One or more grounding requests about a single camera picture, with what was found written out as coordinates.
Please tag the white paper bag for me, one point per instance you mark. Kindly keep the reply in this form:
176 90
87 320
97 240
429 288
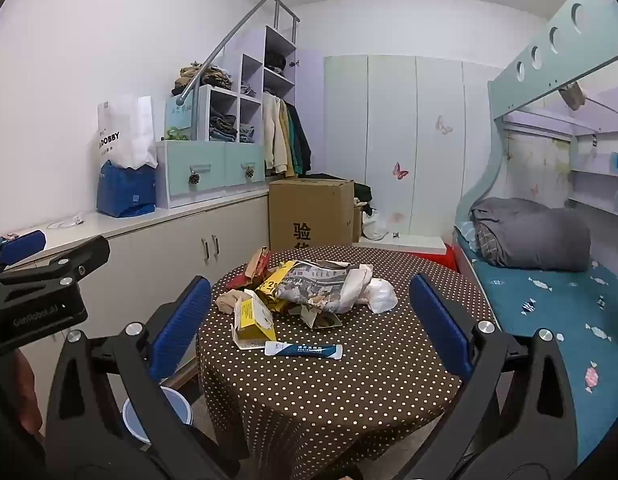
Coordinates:
126 130

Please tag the light blue trash bin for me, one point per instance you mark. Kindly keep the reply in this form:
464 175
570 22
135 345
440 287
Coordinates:
139 420

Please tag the white plastic bag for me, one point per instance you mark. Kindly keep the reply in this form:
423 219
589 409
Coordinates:
381 296
375 225

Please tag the yellow black packet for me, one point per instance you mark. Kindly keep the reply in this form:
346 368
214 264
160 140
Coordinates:
271 285

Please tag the red orange snack wrapper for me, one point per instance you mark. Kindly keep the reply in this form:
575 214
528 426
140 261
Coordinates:
250 267

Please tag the red object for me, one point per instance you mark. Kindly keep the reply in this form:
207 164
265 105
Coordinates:
436 257

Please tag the pale green wardrobe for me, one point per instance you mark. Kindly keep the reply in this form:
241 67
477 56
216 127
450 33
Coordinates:
389 110

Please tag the person's left hand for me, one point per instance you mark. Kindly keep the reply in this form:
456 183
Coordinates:
28 390

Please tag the newspaper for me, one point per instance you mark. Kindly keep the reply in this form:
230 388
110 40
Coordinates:
319 280

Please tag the stair shelf cabinet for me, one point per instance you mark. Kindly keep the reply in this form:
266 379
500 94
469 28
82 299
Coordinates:
209 175

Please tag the white floor platform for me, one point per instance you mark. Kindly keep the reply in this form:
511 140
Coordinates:
404 242

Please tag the yellow cardboard box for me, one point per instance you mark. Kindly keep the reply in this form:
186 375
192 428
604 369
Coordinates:
254 325

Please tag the pink butterfly sticker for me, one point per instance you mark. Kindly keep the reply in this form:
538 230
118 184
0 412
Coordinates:
400 171

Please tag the row of hanging clothes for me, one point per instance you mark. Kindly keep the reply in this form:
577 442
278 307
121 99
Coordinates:
284 135

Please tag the small cardboard box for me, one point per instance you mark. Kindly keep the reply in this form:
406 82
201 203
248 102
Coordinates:
358 222

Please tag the dark clothes pile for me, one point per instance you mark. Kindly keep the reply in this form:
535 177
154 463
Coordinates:
363 195

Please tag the small colourful items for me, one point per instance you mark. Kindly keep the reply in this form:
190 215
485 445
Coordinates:
4 236

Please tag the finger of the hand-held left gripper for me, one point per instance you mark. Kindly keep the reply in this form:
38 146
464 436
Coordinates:
19 249
74 257

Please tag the folded clothes pile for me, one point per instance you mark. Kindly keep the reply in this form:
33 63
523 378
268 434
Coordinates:
204 77

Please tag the large cardboard box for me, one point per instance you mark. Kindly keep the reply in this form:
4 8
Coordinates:
309 215

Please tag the teal fish print bedsheet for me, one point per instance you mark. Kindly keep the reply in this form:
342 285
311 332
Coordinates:
539 300

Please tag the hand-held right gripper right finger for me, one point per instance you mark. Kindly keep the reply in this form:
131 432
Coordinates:
439 325

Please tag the pale butterfly sticker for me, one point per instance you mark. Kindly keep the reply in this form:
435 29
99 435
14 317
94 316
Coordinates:
443 125

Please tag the brown hanging object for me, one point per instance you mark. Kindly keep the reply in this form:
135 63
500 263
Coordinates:
571 95

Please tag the teal bunk bed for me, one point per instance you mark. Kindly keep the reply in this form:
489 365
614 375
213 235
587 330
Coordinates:
519 70

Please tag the grey blanket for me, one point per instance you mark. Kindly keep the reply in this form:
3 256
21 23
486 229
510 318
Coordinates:
534 235

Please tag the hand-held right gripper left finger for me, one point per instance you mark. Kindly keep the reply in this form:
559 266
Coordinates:
181 325

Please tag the blue plastic bag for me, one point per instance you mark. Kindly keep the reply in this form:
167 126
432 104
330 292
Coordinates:
124 190

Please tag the blue white sachet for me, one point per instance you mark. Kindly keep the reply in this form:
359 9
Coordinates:
304 350

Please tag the brown cardboard scrap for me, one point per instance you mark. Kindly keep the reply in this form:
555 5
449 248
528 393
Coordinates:
321 317

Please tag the grey metal handrail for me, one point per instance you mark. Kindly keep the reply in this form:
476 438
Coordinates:
224 45

